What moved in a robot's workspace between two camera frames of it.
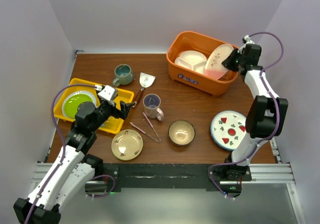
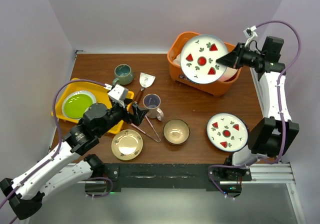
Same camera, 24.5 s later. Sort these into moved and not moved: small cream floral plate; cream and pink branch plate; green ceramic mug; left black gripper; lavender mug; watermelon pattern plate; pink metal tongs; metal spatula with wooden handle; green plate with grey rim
Moved: watermelon pattern plate; left black gripper; cream and pink branch plate
Not moved: pink metal tongs; lavender mug; metal spatula with wooden handle; green plate with grey rim; small cream floral plate; green ceramic mug
